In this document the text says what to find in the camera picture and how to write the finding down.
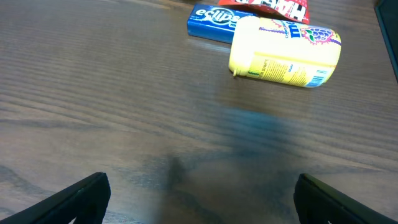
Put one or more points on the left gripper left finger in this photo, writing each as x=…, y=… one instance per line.
x=83, y=202

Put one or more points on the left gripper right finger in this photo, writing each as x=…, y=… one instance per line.
x=316, y=202

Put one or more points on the red Hacks candy bag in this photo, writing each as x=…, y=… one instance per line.
x=295, y=10

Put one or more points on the dark green cardboard box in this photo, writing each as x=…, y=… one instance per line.
x=386, y=13

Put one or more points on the yellow Mentos gum bottle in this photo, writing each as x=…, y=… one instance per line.
x=284, y=52

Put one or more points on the blue Eclipse mint tin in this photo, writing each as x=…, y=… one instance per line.
x=214, y=22

